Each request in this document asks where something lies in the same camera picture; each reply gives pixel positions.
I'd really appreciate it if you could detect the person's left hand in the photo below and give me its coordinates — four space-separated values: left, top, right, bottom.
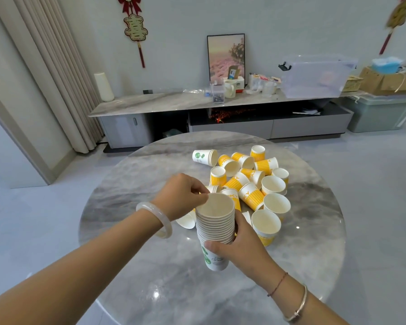
151 173 210 222

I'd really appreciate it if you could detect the person's right hand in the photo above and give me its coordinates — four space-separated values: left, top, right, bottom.
204 210 279 289

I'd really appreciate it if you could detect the nested stack of white cups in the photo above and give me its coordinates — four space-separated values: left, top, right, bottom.
195 192 236 271

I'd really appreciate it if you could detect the person's left forearm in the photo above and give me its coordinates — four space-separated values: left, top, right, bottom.
0 206 164 325

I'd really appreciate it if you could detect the person's right forearm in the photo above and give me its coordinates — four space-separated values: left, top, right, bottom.
257 265 350 325

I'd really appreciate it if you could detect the green print paper cup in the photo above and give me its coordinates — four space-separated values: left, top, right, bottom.
192 149 219 167

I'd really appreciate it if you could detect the white jade bangle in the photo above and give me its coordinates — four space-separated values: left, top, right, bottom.
136 202 173 239

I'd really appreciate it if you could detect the pile of yellow striped cups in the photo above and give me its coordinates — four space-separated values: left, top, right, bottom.
175 145 291 247

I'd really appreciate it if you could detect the silver metal bangle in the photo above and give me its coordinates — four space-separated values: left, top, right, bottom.
283 284 308 323

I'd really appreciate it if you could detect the grey marble top cabinet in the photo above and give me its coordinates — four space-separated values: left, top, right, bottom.
88 87 370 150

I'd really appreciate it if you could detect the small clear plastic box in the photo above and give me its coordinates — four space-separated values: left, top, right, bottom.
210 83 225 105

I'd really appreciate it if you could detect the white mug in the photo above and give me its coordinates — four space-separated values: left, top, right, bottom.
223 80 237 99

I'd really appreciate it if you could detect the white tissue box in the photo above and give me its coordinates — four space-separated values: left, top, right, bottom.
222 76 245 91

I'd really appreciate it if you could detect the clear plastic cup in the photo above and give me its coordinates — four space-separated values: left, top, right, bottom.
262 81 278 98

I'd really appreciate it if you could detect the framed flower picture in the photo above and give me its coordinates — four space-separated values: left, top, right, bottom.
207 33 246 86

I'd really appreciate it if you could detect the white cylinder lamp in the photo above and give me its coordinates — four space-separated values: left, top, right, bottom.
94 72 115 103

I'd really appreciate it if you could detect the clear plastic storage box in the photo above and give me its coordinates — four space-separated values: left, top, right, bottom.
278 54 359 99

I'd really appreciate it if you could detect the woven tan basket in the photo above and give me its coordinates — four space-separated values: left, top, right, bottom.
341 75 364 93

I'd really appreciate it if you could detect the beige curtain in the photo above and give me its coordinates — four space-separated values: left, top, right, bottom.
0 0 104 155

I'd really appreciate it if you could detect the grey green storage bin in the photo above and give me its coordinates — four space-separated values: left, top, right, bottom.
341 93 406 134

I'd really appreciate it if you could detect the brown cardboard box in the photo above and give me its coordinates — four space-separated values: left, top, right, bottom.
358 66 406 96

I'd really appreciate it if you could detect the blue bundle of masks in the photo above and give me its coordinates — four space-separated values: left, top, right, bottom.
371 56 404 74

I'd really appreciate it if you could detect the red string bracelet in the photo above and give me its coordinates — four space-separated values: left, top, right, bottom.
267 272 288 298

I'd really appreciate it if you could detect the red gold wall ornament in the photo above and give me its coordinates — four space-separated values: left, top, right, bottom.
117 0 149 69

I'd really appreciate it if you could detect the red tassel wall ornament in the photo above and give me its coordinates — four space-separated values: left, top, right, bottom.
378 0 406 55

